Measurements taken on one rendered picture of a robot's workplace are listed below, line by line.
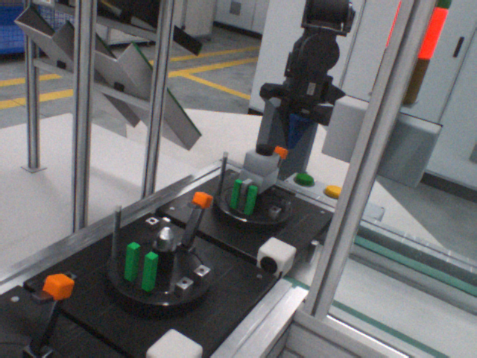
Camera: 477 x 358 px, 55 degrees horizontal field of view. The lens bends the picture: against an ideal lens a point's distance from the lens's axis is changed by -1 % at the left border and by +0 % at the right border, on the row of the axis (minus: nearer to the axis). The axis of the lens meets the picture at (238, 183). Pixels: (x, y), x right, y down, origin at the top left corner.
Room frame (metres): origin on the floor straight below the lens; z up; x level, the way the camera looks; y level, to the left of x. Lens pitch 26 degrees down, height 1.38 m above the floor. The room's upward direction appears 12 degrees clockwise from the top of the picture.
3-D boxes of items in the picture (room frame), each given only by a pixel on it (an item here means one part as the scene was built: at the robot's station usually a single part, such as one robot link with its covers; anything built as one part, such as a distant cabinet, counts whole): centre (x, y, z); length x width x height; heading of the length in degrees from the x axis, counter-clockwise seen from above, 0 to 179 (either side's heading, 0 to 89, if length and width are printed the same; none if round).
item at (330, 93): (0.87, -0.12, 1.17); 0.07 x 0.07 x 0.06; 42
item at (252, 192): (0.68, -0.03, 1.01); 0.01 x 0.01 x 0.05; 65
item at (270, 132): (1.16, -0.10, 0.96); 0.15 x 0.15 x 0.20; 18
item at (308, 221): (0.72, -0.03, 0.96); 0.24 x 0.24 x 0.02; 65
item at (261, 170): (0.71, -0.03, 1.06); 0.08 x 0.04 x 0.07; 155
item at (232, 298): (0.49, 0.08, 1.01); 0.24 x 0.24 x 0.13; 65
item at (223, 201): (0.72, -0.03, 0.98); 0.14 x 0.14 x 0.02
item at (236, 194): (0.69, 0.00, 1.01); 0.01 x 0.01 x 0.05; 65
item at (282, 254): (0.59, -0.08, 0.97); 0.05 x 0.05 x 0.04; 65
